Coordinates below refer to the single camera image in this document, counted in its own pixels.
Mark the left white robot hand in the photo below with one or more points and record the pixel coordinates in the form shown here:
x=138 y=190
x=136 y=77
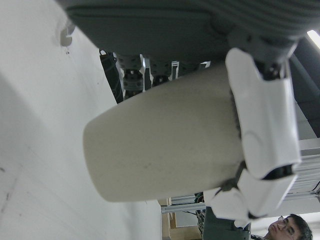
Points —
x=150 y=25

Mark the paper cup brown inside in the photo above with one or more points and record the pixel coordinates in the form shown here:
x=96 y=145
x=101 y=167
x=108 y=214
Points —
x=162 y=137

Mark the ceiling light panel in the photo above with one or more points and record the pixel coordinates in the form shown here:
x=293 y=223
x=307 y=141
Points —
x=314 y=37

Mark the wooden board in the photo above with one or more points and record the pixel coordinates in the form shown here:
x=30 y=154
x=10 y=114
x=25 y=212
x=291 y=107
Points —
x=167 y=222

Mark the person with glasses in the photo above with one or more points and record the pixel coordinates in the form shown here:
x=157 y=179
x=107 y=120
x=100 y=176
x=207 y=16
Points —
x=295 y=227

